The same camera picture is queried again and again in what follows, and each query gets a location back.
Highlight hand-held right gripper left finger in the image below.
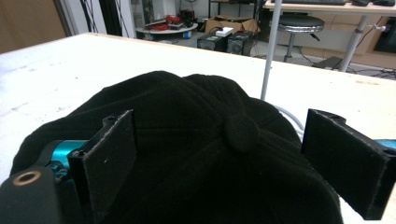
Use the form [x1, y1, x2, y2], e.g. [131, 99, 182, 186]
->
[67, 108, 137, 224]

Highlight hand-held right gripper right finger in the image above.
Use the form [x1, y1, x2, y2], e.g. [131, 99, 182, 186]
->
[301, 108, 396, 221]

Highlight black baseball cap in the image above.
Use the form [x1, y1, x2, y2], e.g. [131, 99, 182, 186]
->
[9, 70, 344, 224]

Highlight white metal stand pole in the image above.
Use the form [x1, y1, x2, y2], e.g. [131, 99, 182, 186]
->
[260, 0, 283, 101]

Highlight wooden desk with white legs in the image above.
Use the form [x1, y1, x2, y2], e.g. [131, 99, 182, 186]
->
[262, 0, 396, 73]

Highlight black round stool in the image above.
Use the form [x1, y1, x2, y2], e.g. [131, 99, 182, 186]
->
[269, 13, 326, 63]

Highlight round white low table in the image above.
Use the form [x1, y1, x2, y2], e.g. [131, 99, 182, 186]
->
[135, 22, 199, 41]

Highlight black equipment case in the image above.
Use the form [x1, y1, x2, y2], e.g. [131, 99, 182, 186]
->
[196, 32, 232, 53]
[226, 30, 257, 56]

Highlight black keyboard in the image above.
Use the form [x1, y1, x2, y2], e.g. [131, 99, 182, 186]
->
[270, 0, 347, 7]

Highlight white flat box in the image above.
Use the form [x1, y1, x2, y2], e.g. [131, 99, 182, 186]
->
[215, 26, 234, 37]

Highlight open cardboard box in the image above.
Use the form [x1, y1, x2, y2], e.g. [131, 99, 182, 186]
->
[204, 14, 262, 35]

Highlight white cable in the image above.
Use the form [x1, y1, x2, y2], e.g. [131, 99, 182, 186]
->
[273, 105, 305, 138]

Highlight red cables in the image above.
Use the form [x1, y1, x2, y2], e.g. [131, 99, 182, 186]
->
[150, 14, 183, 32]

